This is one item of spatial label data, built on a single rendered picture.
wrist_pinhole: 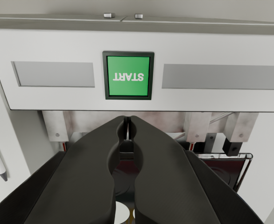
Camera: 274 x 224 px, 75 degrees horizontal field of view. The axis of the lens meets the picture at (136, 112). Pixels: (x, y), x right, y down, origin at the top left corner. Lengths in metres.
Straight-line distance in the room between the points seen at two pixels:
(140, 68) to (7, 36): 0.14
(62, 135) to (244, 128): 0.32
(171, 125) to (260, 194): 0.43
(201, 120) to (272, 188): 0.42
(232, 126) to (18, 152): 0.34
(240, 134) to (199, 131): 0.08
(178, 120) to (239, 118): 0.10
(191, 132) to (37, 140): 0.26
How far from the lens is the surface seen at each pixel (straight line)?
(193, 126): 0.32
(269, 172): 0.64
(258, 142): 0.54
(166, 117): 0.33
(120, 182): 0.41
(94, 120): 0.34
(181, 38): 0.21
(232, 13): 1.30
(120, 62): 0.21
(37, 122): 0.34
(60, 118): 0.32
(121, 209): 0.49
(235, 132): 0.36
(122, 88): 0.21
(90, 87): 0.22
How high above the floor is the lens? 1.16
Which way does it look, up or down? 61 degrees down
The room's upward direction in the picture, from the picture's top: 177 degrees clockwise
